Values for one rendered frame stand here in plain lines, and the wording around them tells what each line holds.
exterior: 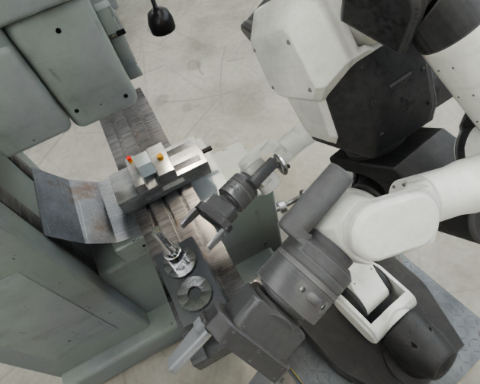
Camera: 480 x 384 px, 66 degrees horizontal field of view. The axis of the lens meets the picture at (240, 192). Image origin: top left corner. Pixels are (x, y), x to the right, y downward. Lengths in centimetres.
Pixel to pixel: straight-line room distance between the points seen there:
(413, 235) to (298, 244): 12
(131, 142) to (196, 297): 85
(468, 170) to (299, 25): 29
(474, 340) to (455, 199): 126
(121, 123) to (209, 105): 139
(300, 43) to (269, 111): 229
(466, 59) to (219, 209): 67
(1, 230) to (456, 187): 104
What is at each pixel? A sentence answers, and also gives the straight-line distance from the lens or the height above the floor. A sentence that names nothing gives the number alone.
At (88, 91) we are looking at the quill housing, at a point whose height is 142.
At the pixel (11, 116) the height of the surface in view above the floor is 145.
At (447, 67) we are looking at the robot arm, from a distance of 53.
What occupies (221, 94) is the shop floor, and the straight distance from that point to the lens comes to 308.
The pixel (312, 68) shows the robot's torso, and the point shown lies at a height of 163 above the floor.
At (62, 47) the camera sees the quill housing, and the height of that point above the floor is 154.
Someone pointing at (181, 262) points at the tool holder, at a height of 114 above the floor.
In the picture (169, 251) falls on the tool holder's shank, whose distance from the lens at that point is 92.
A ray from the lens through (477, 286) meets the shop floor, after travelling 226.
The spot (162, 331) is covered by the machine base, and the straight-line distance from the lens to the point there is 196.
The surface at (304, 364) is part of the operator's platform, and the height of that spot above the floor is 40.
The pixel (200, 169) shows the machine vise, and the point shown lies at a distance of 135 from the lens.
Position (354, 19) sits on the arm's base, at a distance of 52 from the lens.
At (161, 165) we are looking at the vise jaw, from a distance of 133.
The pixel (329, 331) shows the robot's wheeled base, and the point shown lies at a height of 57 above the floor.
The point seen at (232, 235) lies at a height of 50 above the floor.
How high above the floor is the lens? 198
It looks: 55 degrees down
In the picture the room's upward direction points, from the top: 17 degrees counter-clockwise
